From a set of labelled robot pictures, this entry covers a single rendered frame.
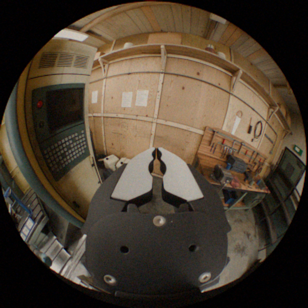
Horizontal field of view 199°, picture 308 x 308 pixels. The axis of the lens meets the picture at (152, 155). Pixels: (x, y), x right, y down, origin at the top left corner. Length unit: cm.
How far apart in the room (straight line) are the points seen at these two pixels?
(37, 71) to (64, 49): 25
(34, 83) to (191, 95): 176
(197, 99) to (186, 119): 39
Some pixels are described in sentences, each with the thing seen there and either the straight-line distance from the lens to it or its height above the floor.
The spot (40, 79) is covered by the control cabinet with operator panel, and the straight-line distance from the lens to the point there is 80.
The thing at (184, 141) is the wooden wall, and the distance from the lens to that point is 163.
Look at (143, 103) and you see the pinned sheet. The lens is 164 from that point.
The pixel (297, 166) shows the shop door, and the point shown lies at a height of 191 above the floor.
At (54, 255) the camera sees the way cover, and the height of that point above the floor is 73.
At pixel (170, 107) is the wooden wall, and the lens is 153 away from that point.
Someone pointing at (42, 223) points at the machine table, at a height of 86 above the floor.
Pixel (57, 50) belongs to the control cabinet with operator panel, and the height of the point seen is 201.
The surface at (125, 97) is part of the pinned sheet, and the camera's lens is 181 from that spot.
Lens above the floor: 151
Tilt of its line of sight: 32 degrees down
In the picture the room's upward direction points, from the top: 9 degrees clockwise
